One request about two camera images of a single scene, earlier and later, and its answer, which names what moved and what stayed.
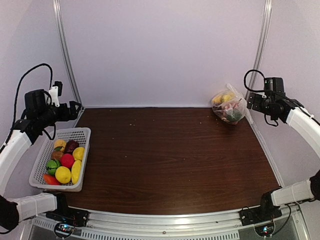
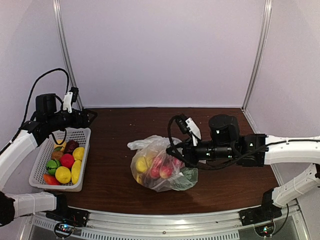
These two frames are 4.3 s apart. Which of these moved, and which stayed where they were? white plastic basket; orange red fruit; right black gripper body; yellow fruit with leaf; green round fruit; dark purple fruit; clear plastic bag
Moved: right black gripper body; clear plastic bag
Stayed: orange red fruit; green round fruit; white plastic basket; yellow fruit with leaf; dark purple fruit
